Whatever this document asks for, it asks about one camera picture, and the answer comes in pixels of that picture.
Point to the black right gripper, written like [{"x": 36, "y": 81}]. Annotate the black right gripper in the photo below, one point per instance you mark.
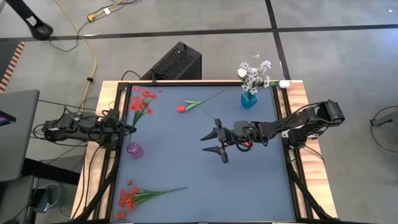
[{"x": 227, "y": 137}]

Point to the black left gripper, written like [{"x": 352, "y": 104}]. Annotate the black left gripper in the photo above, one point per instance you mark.
[{"x": 112, "y": 133}]

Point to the purple ribbed glass vase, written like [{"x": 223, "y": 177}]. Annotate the purple ribbed glass vase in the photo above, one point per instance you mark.
[{"x": 135, "y": 151}]

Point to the red flower bunch green stems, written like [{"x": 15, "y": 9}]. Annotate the red flower bunch green stems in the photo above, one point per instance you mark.
[
  {"x": 138, "y": 104},
  {"x": 130, "y": 199}
]

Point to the white artificial tulip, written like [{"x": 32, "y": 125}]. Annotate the white artificial tulip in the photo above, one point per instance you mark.
[{"x": 242, "y": 72}]

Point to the white flower bunch green stems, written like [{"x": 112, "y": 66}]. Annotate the white flower bunch green stems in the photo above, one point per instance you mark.
[
  {"x": 244, "y": 64},
  {"x": 265, "y": 64}
]

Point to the pale bluish white tulip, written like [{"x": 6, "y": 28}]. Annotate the pale bluish white tulip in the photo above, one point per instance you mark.
[{"x": 284, "y": 84}]

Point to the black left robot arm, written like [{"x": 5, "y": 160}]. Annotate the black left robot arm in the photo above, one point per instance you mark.
[{"x": 68, "y": 127}]

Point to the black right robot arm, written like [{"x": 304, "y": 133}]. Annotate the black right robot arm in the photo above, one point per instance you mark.
[{"x": 295, "y": 121}]

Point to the blue textured glass vase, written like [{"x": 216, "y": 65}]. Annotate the blue textured glass vase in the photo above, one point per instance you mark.
[{"x": 248, "y": 101}]

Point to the blue-grey table mat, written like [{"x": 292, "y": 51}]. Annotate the blue-grey table mat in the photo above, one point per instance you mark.
[{"x": 186, "y": 161}]

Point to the black computer tower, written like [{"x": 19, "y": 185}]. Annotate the black computer tower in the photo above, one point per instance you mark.
[{"x": 177, "y": 62}]

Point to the wooden table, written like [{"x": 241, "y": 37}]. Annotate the wooden table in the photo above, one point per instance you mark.
[{"x": 298, "y": 93}]

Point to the grey side desk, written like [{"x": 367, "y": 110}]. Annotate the grey side desk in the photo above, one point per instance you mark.
[{"x": 18, "y": 133}]

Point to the black stand base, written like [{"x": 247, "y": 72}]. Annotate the black stand base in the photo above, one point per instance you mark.
[{"x": 40, "y": 31}]

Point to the orange striped floor strip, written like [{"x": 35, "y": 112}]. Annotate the orange striped floor strip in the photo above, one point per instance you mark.
[{"x": 14, "y": 59}]

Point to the black stand leg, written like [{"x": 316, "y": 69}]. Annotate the black stand leg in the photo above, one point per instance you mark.
[{"x": 387, "y": 118}]

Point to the black table frame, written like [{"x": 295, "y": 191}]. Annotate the black table frame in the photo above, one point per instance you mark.
[{"x": 202, "y": 84}]

